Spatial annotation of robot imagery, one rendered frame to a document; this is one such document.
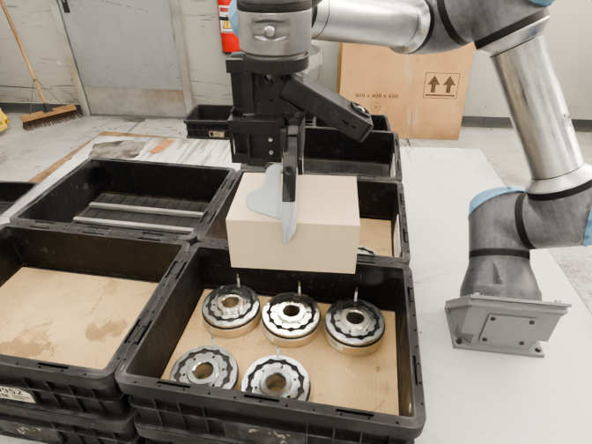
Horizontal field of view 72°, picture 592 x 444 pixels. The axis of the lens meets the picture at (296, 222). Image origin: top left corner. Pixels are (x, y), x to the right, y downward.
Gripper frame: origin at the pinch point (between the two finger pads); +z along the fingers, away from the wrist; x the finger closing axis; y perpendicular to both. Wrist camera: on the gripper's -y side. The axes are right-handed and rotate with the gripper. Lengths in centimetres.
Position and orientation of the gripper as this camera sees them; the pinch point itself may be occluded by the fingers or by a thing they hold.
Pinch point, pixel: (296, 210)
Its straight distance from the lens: 54.9
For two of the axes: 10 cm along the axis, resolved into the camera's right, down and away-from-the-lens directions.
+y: -10.0, -0.4, 0.7
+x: -0.8, 5.7, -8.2
